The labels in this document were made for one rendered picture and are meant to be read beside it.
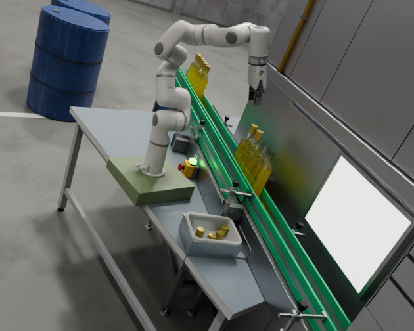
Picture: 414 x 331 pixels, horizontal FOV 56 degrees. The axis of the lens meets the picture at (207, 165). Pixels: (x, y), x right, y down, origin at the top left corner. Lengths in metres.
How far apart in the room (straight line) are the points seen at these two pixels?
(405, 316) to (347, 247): 0.64
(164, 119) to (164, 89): 0.13
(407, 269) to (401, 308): 0.08
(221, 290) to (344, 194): 0.58
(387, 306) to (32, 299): 1.78
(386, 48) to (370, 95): 0.18
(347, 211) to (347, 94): 0.48
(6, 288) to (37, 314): 0.22
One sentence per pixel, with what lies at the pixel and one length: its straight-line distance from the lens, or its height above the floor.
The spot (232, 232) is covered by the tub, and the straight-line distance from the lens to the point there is 1.69.
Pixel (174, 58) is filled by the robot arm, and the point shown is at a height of 1.35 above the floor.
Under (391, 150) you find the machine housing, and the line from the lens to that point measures 1.46.
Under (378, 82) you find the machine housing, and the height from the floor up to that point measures 1.60.
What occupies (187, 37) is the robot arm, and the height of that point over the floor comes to 1.46.
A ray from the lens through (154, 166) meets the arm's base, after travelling 1.83.
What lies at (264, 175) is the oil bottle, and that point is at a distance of 1.76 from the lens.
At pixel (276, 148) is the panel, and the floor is 1.10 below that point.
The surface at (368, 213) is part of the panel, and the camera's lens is 1.45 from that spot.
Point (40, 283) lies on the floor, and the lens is 2.36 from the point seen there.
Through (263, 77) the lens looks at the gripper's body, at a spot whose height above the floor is 1.45.
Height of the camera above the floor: 1.74
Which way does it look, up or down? 26 degrees down
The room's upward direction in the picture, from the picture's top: 22 degrees clockwise
